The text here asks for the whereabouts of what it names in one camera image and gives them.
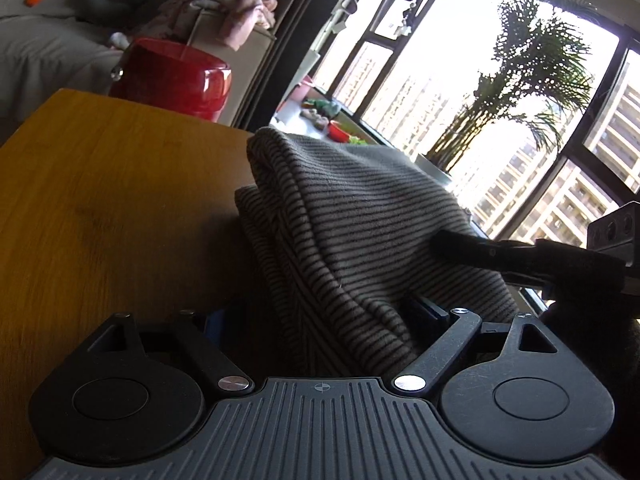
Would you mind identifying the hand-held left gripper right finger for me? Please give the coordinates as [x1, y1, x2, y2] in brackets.
[392, 296, 560, 395]

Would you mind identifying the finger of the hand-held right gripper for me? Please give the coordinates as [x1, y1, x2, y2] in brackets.
[431, 229, 552, 289]

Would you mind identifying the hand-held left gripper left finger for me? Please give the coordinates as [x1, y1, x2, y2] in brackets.
[85, 310, 255, 395]

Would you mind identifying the striped long-sleeve shirt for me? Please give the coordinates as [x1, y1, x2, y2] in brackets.
[234, 126, 521, 377]

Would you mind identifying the white plant pot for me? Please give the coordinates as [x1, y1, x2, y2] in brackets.
[415, 152, 453, 191]

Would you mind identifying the potted palm plant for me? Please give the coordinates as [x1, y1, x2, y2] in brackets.
[425, 0, 601, 176]

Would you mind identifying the pink container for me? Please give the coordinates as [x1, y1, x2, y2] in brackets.
[290, 82, 313, 111]

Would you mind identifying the white cleaning stick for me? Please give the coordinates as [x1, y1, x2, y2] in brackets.
[307, 0, 357, 68]

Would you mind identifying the red round container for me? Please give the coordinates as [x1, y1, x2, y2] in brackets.
[109, 37, 232, 123]

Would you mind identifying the beige sofa armrest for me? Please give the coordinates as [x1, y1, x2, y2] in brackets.
[192, 25, 277, 128]

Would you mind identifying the grey curtain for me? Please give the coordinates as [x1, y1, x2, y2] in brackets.
[235, 0, 366, 131]

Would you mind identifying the grey covered sofa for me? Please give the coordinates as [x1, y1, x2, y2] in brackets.
[0, 0, 166, 133]

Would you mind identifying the pink blanket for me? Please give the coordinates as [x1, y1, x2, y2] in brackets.
[159, 0, 278, 52]

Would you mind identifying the black window frame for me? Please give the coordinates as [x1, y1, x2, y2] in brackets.
[320, 0, 640, 261]

